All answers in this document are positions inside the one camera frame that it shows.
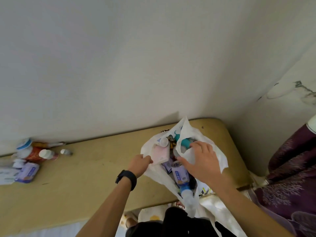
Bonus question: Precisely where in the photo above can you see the cream spotted left slipper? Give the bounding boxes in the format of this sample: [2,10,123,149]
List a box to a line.
[119,212,139,229]

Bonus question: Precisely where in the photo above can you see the white bottle with pink cap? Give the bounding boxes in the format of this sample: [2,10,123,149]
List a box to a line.
[39,149,59,161]

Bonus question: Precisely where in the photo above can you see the lilac wipes pack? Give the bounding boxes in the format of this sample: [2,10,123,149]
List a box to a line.
[14,162,40,183]

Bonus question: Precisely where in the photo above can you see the blue tube with white cap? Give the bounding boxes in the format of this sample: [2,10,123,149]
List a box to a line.
[179,182,199,218]

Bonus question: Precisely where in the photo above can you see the red bottle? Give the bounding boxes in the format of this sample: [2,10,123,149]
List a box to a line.
[17,146,46,163]

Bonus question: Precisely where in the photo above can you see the blue white blister pack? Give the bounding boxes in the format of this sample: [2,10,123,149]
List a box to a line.
[16,138,33,151]

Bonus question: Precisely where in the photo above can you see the person's left hand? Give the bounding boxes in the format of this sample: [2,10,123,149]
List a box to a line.
[127,154,153,179]

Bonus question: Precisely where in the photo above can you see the person's right forearm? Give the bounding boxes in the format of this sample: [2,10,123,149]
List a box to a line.
[210,175,294,237]

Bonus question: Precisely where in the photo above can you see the white plastic bag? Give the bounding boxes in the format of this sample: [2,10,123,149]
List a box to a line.
[140,117,229,219]

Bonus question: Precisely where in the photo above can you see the lilac white can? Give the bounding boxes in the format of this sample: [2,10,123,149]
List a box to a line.
[171,161,191,185]
[162,159,173,173]

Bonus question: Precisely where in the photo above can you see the black smartwatch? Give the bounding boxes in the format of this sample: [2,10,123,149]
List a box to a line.
[115,170,138,192]

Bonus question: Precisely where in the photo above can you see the teal bottle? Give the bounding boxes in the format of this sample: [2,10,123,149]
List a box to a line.
[174,130,194,150]

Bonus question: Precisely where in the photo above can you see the black shorts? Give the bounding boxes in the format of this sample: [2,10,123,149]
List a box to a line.
[125,207,237,237]

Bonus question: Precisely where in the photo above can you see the person's left forearm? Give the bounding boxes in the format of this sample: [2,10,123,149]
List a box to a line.
[75,179,133,237]

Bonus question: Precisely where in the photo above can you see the cream and purple curtain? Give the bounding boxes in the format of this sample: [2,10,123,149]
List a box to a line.
[200,115,316,237]

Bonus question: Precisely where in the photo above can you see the light wooden cabinet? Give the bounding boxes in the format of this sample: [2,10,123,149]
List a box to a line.
[0,118,252,236]

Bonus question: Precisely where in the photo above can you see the pink soft pack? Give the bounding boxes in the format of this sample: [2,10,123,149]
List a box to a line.
[151,144,171,166]

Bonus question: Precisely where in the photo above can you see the person's right hand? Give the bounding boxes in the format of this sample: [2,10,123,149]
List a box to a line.
[176,141,223,187]

